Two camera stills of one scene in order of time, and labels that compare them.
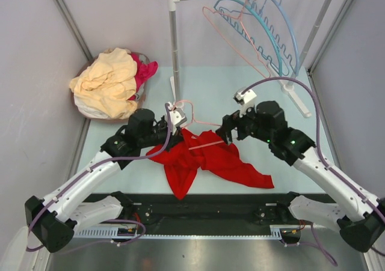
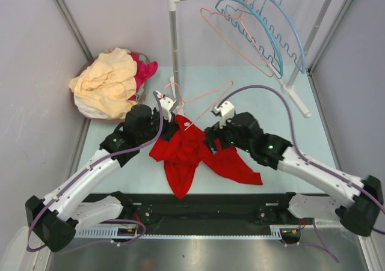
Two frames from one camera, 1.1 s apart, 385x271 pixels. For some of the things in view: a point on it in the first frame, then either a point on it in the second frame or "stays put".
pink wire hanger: [193, 121] -> [200, 96]
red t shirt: [183, 160] stays put
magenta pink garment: [144, 71] stays put
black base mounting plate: [209, 211] stays put
